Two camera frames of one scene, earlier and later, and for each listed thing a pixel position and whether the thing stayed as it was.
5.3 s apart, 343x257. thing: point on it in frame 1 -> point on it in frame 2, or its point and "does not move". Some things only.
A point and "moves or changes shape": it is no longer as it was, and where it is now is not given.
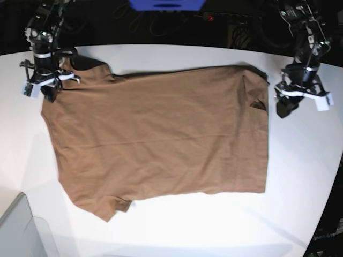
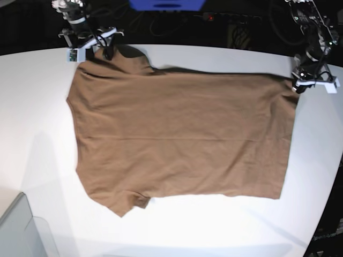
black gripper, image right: [298, 75] -> [308, 65]
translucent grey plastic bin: [23, 235] does not move
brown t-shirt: [121, 138] moves or changes shape
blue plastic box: [166, 5] does not move
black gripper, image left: [44, 68] -> [101, 53]
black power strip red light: [230, 17] does not move
